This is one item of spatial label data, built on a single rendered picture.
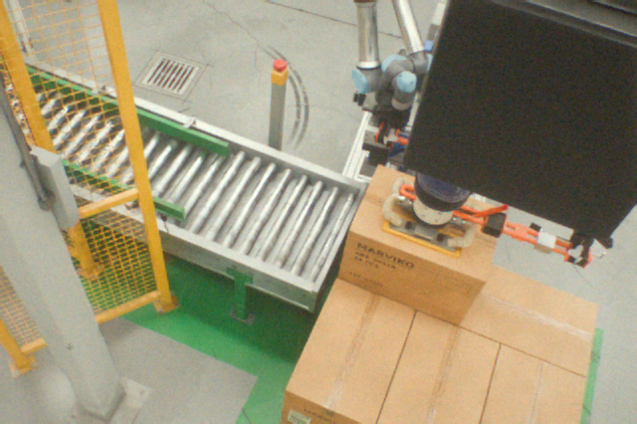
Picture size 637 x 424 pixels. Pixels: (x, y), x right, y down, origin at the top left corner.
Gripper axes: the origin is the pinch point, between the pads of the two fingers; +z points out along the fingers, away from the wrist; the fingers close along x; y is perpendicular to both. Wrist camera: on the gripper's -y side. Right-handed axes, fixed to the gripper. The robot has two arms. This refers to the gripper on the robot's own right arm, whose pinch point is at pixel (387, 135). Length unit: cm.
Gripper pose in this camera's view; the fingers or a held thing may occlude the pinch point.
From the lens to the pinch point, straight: 292.4
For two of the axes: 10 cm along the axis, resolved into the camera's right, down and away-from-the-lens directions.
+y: 9.3, 3.5, -1.5
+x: 3.7, -7.2, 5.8
